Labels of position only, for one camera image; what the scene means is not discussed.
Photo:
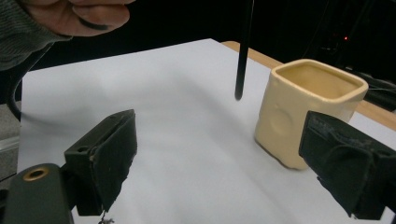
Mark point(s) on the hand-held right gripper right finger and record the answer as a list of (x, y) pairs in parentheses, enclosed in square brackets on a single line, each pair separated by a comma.
[(348, 168)]

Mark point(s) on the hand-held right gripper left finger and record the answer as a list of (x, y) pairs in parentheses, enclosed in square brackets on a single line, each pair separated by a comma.
[(102, 161)]

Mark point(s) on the cream square ceramic cup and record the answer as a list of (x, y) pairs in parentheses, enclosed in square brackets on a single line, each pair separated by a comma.
[(280, 124)]

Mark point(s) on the thin black pen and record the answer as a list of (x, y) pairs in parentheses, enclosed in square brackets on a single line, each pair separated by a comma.
[(243, 46)]

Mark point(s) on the white table mat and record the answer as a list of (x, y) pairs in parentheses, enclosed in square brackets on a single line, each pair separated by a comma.
[(186, 124)]

